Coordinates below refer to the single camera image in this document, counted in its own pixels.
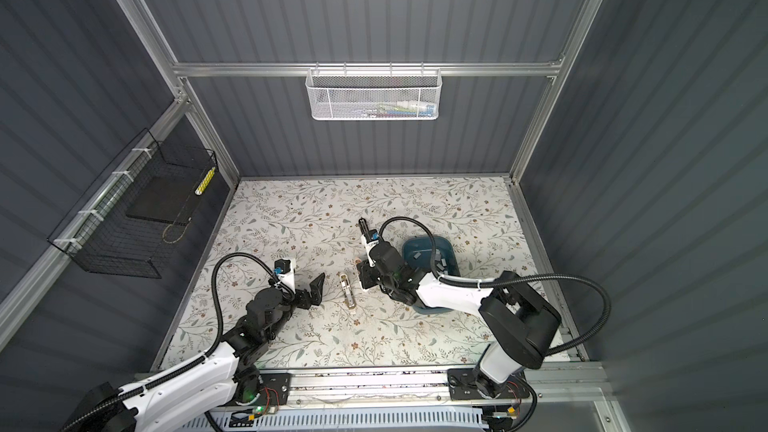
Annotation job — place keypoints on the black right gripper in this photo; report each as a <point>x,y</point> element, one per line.
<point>365,269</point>

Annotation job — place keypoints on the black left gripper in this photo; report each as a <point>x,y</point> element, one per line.
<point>314,294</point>

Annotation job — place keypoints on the black long stapler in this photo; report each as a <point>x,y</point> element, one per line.
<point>363,229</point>

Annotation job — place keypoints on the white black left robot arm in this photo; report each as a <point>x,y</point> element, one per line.
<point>100,411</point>

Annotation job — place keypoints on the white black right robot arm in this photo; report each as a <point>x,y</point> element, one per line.
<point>522,323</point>

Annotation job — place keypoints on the teal plastic tray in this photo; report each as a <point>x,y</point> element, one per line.
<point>418,254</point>

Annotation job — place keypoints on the yellow marker pen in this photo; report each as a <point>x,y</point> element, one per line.
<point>205,181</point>

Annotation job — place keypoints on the black foam pad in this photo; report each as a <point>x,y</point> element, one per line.
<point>166,200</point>

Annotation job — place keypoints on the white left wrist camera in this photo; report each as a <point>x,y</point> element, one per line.
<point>285,274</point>

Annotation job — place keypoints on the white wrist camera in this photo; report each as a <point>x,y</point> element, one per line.
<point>285,274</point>
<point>370,246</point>

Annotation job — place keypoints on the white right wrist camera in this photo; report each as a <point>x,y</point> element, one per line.
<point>370,246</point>

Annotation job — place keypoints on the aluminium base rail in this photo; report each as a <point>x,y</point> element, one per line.
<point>336,387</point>

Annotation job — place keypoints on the white wire mesh basket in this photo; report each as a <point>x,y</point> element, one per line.
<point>389,96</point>

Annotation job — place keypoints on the black wire basket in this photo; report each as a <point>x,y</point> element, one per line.
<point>133,223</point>

